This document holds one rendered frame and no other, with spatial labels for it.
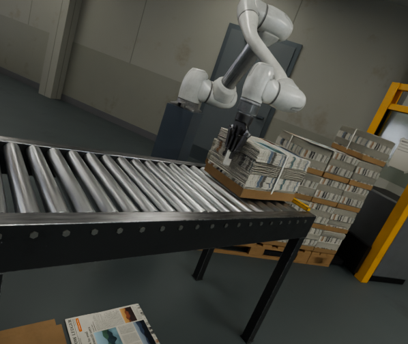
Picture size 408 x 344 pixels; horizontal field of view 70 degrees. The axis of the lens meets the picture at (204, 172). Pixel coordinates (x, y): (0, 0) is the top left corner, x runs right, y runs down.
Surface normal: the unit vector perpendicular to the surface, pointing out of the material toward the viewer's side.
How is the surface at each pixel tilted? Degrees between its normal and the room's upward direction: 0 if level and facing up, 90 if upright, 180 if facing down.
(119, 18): 90
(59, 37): 90
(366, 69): 90
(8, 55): 90
